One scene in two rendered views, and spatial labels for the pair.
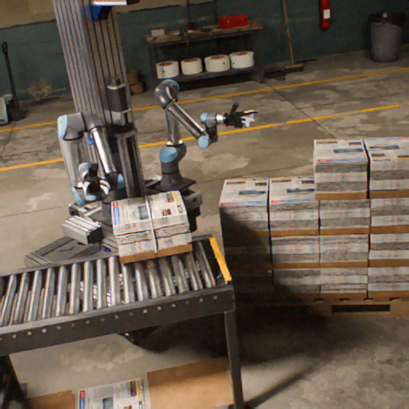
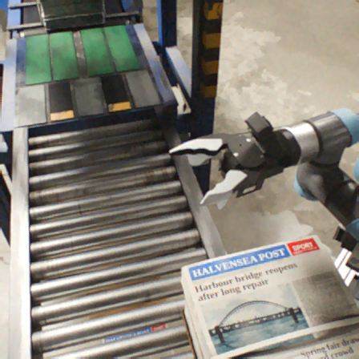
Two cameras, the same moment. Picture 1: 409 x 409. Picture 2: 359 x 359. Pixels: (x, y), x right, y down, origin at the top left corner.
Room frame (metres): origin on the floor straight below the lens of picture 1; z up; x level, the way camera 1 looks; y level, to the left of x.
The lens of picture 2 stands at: (2.35, 0.02, 1.72)
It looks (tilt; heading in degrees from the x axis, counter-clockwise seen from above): 46 degrees down; 82
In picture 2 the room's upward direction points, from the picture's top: straight up
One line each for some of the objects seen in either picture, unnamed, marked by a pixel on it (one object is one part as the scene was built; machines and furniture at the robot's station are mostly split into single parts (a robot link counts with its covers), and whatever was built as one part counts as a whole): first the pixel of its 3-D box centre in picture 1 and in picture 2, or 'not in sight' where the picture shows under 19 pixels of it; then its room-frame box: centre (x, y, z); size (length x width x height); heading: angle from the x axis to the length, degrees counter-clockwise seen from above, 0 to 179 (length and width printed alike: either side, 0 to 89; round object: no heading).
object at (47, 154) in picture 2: not in sight; (97, 147); (2.21, 1.13, 0.77); 0.47 x 0.05 x 0.05; 7
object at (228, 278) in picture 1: (220, 258); not in sight; (2.35, -0.05, 0.81); 0.43 x 0.03 x 0.02; 7
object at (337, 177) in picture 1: (339, 168); not in sight; (2.96, -0.82, 0.95); 0.38 x 0.29 x 0.23; 168
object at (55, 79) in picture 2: not in sight; (84, 77); (2.14, 1.62, 0.75); 0.70 x 0.65 x 0.10; 97
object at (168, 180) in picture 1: (171, 176); not in sight; (3.34, 0.19, 0.87); 0.15 x 0.15 x 0.10
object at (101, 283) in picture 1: (101, 285); (126, 296); (2.28, 0.55, 0.77); 0.47 x 0.05 x 0.05; 7
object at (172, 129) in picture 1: (172, 121); not in sight; (3.47, 0.14, 1.19); 0.15 x 0.12 x 0.55; 160
